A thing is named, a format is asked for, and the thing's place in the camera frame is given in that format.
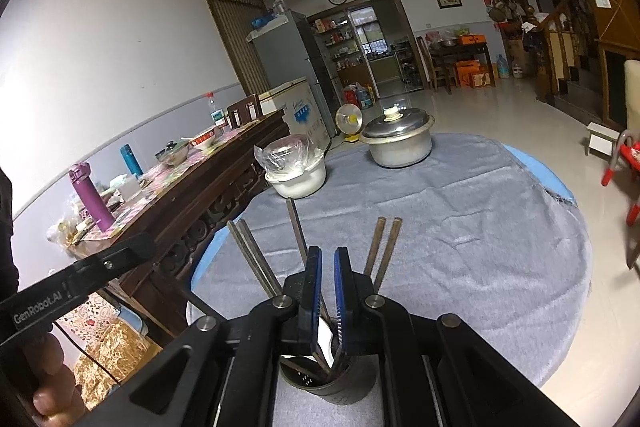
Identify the grey tablecloth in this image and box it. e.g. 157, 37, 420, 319
192, 132, 593, 427

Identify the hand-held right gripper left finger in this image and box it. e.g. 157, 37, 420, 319
92, 246, 323, 427

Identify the wooden stair railing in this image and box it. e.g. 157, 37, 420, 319
534, 0, 626, 108

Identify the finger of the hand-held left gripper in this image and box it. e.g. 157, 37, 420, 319
74, 233, 157, 292

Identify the yellow floor fan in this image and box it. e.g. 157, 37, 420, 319
335, 103, 363, 142

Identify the dark wooden sideboard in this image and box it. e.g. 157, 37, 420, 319
65, 109, 291, 338

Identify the grey refrigerator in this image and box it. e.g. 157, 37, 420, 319
247, 12, 341, 108

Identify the orange cardboard box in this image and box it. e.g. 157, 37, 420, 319
455, 59, 496, 88

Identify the teal thermos bottle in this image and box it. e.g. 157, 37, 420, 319
120, 145, 143, 178

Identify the wooden chair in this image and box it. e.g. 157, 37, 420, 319
227, 94, 263, 130

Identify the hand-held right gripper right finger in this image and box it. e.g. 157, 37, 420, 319
332, 246, 578, 427

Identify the person's left hand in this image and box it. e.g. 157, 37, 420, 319
31, 333, 87, 419

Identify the green glass-lidded bowl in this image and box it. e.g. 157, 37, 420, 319
156, 141, 190, 165

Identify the wooden side table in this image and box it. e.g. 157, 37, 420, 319
426, 41, 497, 95

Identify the dark metal chopstick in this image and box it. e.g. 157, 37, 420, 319
286, 198, 321, 268

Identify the brown wooden door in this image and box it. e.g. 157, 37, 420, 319
201, 0, 272, 100

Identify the white bowl with plastic bag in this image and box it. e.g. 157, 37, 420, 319
254, 134, 327, 199

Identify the white step stool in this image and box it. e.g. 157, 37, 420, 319
585, 122, 623, 155

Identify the black utensil holder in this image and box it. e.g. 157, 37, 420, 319
277, 317, 378, 408

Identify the metal pot with lid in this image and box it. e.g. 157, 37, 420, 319
360, 107, 435, 168

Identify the clear bottle with red cap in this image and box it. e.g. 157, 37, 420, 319
207, 93, 225, 128

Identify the white chest freezer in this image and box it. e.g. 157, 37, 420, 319
260, 77, 331, 148

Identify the black cable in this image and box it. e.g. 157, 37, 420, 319
52, 321, 123, 390

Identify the purple thermos bottle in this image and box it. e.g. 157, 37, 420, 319
69, 163, 116, 233

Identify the red plastic chair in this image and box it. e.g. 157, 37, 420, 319
601, 131, 640, 228

